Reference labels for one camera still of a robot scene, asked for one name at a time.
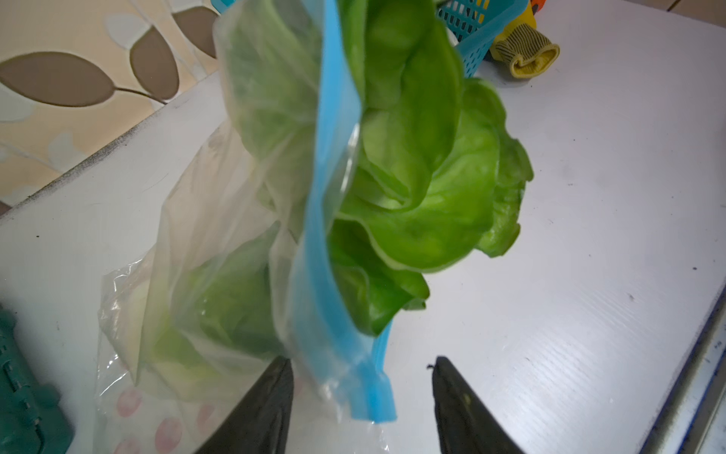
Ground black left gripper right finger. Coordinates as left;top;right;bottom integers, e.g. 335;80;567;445
428;356;524;454

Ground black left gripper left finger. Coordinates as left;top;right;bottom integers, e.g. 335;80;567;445
197;357;294;454

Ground clear blue-zip zipper bag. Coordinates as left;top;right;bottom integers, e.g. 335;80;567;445
96;1;396;453

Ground clear pink-zip dotted bag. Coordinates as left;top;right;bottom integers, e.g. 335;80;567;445
92;373;233;453

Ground green plastic tool case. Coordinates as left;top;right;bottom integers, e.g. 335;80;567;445
1;309;74;453

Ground teal plastic basket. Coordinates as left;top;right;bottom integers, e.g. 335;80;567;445
211;0;531;79

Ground orange handled pliers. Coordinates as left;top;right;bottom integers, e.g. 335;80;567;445
529;0;546;14

